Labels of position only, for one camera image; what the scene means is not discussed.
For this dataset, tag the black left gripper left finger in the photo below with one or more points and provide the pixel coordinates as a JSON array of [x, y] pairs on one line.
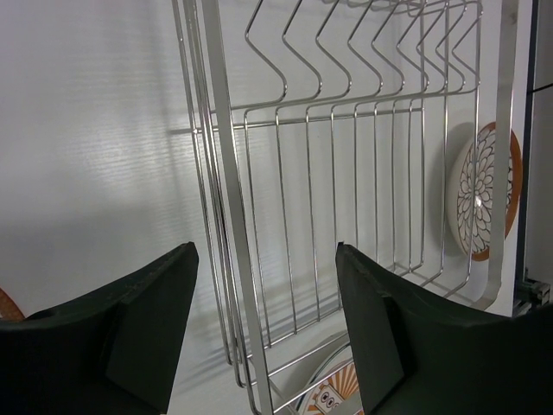
[[114, 350]]

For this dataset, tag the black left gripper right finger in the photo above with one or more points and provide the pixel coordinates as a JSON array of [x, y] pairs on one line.
[[419, 353]]

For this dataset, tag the floral plate orange rim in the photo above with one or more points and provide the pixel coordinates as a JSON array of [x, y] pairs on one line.
[[8, 308], [470, 194]]

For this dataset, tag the chrome wire dish rack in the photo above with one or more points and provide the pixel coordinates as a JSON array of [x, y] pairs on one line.
[[316, 123]]

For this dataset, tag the sunburst plate dark rim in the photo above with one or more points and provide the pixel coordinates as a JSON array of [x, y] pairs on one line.
[[336, 381]]

